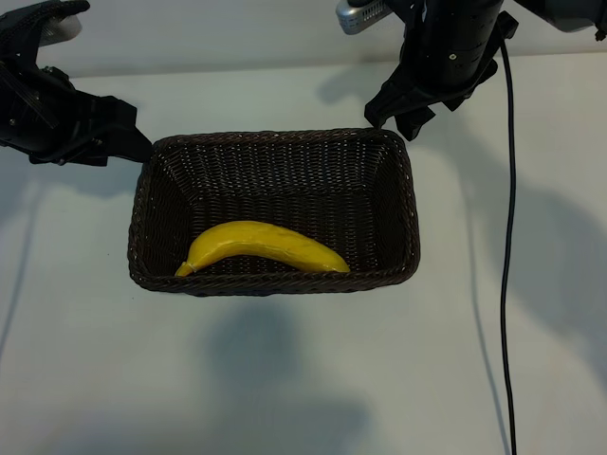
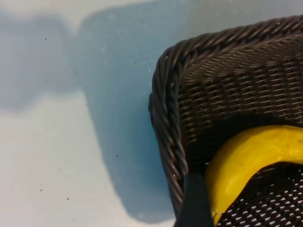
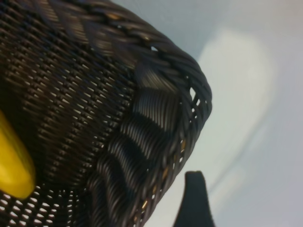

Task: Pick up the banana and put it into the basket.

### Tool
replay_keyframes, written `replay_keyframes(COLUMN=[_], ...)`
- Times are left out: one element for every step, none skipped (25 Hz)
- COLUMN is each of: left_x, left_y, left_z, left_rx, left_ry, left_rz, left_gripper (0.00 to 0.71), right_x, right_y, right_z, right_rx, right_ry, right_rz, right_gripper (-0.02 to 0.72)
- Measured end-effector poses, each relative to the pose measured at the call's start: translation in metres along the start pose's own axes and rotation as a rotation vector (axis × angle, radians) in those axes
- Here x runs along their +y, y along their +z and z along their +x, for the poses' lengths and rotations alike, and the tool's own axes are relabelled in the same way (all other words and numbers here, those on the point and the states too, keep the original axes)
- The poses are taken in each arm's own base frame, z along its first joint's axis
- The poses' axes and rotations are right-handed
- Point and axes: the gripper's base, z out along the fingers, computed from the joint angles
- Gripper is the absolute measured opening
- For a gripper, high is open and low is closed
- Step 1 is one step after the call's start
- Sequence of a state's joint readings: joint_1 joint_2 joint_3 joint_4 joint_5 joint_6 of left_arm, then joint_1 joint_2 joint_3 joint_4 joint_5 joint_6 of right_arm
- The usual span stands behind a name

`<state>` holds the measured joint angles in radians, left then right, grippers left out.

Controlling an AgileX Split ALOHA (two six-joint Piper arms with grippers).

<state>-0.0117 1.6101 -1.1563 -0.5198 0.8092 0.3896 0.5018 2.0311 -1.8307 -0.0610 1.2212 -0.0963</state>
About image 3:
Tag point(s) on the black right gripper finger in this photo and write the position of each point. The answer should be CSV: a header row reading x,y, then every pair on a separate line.
x,y
195,203

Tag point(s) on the dark brown woven wicker basket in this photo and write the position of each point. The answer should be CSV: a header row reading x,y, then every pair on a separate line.
x,y
94,94

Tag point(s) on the yellow banana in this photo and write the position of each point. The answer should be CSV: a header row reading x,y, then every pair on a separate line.
x,y
14,165

